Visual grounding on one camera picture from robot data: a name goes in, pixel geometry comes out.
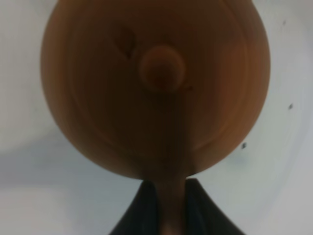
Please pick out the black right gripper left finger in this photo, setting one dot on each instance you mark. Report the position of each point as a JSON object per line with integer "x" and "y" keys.
{"x": 143, "y": 217}

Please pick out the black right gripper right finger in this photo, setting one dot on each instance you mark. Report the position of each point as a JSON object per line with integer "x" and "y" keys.
{"x": 203, "y": 216}

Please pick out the brown clay teapot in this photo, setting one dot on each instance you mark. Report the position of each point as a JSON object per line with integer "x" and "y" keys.
{"x": 156, "y": 90}

